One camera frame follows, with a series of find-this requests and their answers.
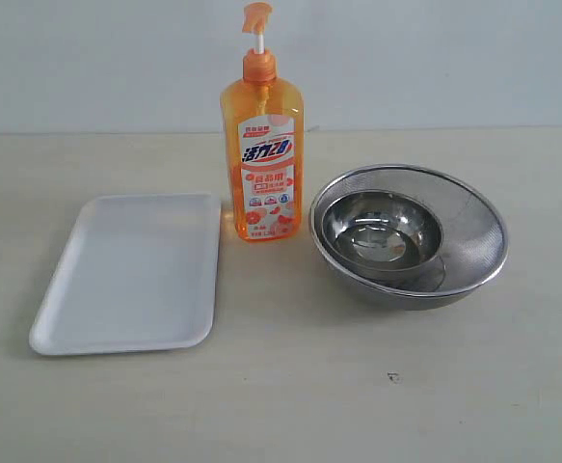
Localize small stainless steel bowl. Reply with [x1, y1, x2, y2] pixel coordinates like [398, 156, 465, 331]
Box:
[320, 190, 443, 283]

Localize white rectangular plastic tray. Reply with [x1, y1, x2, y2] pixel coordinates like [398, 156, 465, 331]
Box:
[29, 193, 221, 356]

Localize steel mesh colander basket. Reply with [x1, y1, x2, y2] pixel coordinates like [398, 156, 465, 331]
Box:
[308, 164, 508, 311]

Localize orange dish soap pump bottle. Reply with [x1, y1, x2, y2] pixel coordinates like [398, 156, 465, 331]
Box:
[220, 2, 305, 242]

